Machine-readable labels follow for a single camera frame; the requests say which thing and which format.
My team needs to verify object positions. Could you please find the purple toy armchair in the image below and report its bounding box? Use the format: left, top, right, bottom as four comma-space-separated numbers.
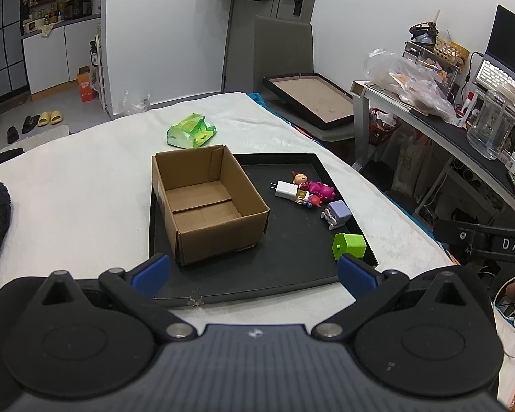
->
320, 200, 351, 229

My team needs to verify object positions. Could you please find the yellow slippers pair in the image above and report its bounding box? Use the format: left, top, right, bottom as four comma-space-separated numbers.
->
37, 110, 65, 127

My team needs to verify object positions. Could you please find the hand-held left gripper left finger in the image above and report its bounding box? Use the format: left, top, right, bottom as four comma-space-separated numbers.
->
39, 252, 199, 343

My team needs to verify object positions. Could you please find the red basket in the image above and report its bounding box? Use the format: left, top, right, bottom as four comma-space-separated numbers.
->
369, 109, 402, 147

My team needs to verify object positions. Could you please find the wicker basket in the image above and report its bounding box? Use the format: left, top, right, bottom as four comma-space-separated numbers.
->
433, 36, 471, 66

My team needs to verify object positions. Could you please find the white keyboard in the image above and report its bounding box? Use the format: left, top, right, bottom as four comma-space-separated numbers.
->
473, 59, 515, 126

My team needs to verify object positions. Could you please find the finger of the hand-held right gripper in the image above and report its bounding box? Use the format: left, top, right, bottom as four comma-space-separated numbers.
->
433, 219, 481, 256

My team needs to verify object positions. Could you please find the clear plastic bag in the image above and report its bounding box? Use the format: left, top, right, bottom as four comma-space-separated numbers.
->
363, 48, 459, 124

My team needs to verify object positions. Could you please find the green tissue packet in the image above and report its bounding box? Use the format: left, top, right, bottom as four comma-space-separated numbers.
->
167, 113, 216, 149

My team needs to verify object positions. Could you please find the black picture frame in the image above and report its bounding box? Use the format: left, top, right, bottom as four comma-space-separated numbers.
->
263, 73, 355, 132

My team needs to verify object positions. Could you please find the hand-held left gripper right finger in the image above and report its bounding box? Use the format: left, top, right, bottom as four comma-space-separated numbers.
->
311, 252, 471, 341

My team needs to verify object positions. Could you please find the green toy bin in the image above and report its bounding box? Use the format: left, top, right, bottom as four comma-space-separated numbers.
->
332, 232, 367, 261

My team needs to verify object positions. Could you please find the orange cardboard box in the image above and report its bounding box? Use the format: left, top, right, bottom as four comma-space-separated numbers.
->
77, 66, 99, 103

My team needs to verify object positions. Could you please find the beige tote bag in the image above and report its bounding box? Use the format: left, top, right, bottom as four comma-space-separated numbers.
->
390, 131, 432, 195

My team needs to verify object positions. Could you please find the crumpled plastic bag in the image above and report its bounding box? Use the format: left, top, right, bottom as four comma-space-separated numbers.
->
119, 90, 152, 116

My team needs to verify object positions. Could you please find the brown cardboard box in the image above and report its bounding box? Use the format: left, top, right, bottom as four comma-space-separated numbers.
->
151, 145, 270, 267

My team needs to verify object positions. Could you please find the grey desk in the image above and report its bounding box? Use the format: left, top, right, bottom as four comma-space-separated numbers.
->
351, 79, 515, 224

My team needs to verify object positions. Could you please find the clear drawer organizer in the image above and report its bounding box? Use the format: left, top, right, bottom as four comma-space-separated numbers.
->
401, 41, 462, 85

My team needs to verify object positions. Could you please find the clear plastic water jug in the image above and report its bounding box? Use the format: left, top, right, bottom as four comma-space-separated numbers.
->
467, 89, 515, 161

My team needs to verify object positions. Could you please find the black tray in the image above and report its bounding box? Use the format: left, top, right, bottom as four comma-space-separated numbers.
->
148, 152, 379, 307

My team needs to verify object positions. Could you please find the white charger plug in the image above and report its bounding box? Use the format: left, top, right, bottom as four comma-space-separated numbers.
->
269, 181, 301, 202

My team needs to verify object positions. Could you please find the black monitor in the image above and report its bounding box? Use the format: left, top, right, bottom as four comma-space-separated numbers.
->
485, 4, 515, 79

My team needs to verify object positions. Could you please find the white cabinet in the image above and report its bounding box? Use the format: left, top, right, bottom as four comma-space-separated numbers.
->
21, 13, 109, 96

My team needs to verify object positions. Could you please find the magenta dinosaur toy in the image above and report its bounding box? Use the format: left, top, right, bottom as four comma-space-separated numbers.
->
306, 180, 336, 202

